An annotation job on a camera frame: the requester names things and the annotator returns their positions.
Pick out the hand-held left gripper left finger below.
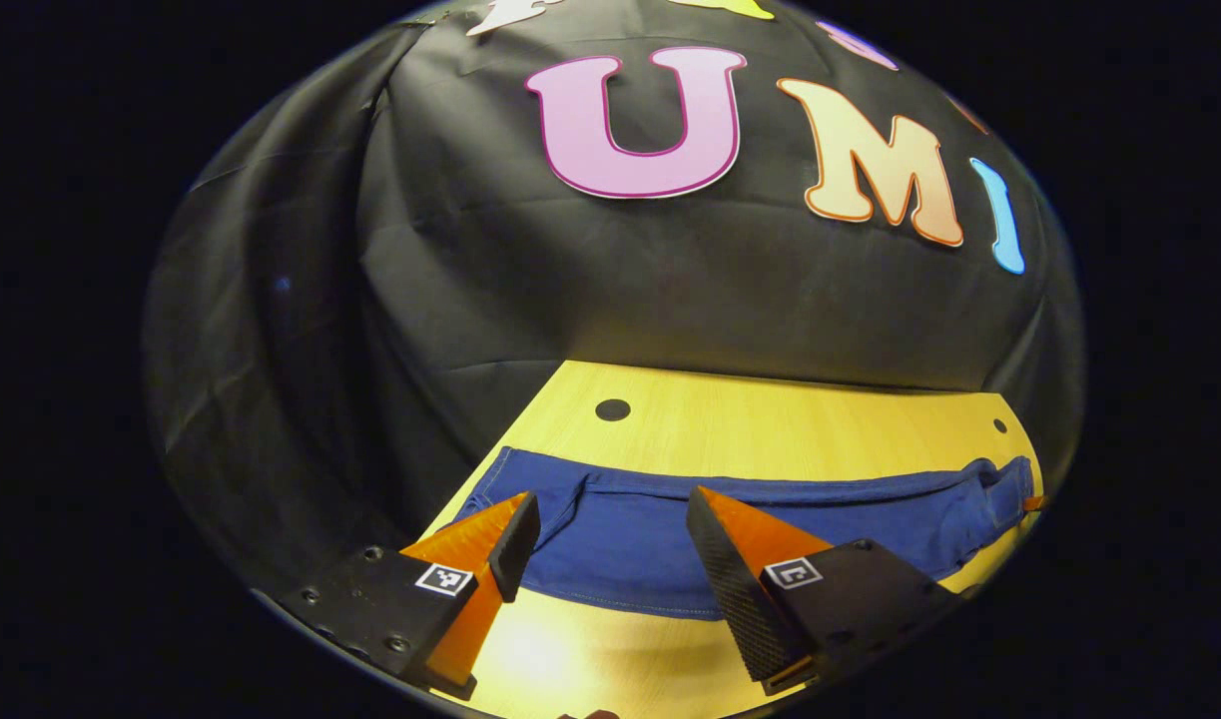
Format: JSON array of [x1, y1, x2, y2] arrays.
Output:
[[276, 489, 542, 702]]

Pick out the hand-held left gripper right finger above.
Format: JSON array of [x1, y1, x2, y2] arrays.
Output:
[[685, 485, 970, 697]]

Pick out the blue jeans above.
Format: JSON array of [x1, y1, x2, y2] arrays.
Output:
[[440, 446, 1038, 622]]

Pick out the black backdrop cloth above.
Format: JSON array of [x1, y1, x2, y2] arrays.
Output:
[[143, 0, 1085, 600]]

